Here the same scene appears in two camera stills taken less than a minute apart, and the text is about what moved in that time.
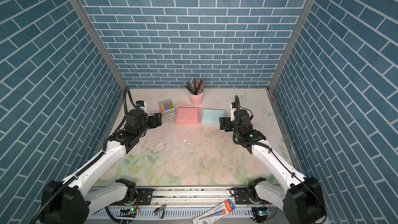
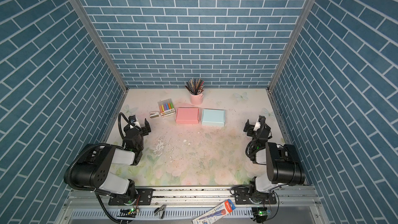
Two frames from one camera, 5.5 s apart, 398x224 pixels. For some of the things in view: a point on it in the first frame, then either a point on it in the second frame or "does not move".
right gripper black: x=223 y=121 to x=250 y=134
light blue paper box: x=211 y=116 does not move
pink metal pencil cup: x=196 y=99 does not move
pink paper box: x=187 y=115 does not move
